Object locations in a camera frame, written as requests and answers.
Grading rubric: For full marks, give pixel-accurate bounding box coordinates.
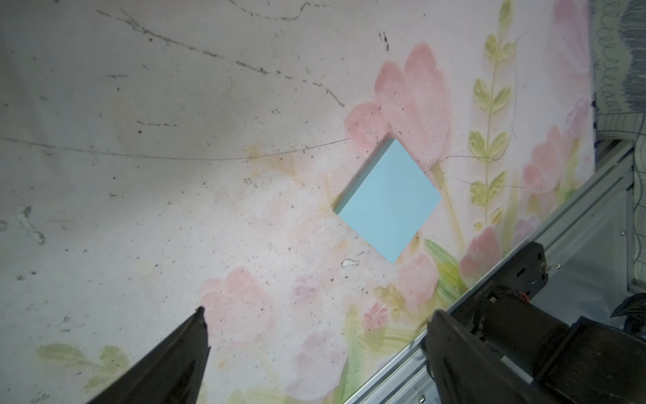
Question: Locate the blue sticky note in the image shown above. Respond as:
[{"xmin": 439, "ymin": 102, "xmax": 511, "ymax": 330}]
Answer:
[{"xmin": 334, "ymin": 138, "xmax": 442, "ymax": 263}]

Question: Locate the aluminium mounting rail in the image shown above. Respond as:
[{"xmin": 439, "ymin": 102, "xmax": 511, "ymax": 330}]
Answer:
[{"xmin": 350, "ymin": 140, "xmax": 644, "ymax": 403}]

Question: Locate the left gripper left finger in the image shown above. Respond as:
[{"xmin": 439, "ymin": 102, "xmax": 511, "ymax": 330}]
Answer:
[{"xmin": 91, "ymin": 306, "xmax": 210, "ymax": 404}]

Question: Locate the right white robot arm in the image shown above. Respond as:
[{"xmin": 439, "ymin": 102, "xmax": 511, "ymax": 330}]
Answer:
[{"xmin": 474, "ymin": 294, "xmax": 645, "ymax": 403}]

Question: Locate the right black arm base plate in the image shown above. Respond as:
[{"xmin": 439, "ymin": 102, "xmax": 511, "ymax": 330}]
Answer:
[{"xmin": 449, "ymin": 242, "xmax": 549, "ymax": 328}]

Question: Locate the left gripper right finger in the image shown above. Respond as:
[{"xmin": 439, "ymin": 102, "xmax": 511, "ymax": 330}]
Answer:
[{"xmin": 423, "ymin": 310, "xmax": 555, "ymax": 403}]

